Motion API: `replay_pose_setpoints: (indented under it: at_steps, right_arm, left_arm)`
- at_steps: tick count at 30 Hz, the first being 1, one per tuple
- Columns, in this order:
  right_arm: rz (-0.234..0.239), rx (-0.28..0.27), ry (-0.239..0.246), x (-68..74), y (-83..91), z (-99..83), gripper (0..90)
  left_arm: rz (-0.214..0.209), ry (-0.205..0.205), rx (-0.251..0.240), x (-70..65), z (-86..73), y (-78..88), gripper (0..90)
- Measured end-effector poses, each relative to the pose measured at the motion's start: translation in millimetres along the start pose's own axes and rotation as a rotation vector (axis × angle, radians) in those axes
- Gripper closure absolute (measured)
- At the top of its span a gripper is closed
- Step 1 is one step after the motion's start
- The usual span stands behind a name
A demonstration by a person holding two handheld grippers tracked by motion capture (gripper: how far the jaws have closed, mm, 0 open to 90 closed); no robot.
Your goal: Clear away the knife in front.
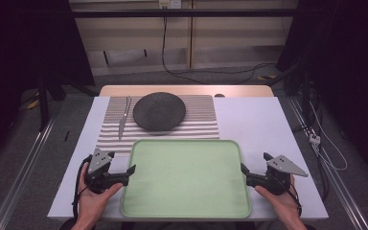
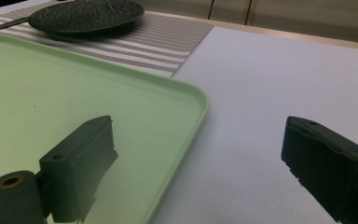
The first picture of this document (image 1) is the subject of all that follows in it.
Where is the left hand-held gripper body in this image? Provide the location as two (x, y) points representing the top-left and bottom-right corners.
(83, 148), (130, 195)

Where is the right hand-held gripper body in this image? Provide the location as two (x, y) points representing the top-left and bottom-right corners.
(245, 154), (310, 196)

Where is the person's left hand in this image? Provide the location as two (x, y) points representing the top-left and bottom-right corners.
(76, 162), (125, 226)

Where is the person's right hand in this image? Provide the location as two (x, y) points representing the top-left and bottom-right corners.
(254, 173), (303, 226)

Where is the white table cover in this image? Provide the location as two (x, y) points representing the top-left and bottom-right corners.
(47, 95), (330, 221)

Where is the silver table knife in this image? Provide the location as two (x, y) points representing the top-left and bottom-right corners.
(118, 95), (132, 142)

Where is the light green tray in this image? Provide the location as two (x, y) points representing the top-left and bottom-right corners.
(120, 139), (252, 219)

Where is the striped grey placemat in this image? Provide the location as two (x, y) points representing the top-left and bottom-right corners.
(96, 94), (220, 155)

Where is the dark grey round plate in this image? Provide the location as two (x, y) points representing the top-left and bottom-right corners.
(132, 91), (187, 132)

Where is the black metal stand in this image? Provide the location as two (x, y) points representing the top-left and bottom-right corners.
(266, 57), (315, 128)
(37, 60), (65, 132)

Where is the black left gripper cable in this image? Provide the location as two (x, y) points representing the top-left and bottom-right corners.
(71, 154), (93, 220)

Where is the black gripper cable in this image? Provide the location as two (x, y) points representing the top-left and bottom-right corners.
(281, 178), (303, 217)
(71, 154), (93, 220)

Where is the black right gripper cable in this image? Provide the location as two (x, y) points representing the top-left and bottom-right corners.
(281, 178), (303, 217)

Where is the metal floor rail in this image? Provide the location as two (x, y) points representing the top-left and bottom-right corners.
(287, 97), (368, 230)
(0, 114), (58, 230)

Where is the white cable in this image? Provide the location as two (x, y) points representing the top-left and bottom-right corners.
(307, 100), (349, 172)

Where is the black floor cable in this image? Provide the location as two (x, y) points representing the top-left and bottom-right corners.
(160, 14), (277, 86)

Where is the white wall outlet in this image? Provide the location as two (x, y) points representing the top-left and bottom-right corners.
(158, 0), (183, 10)

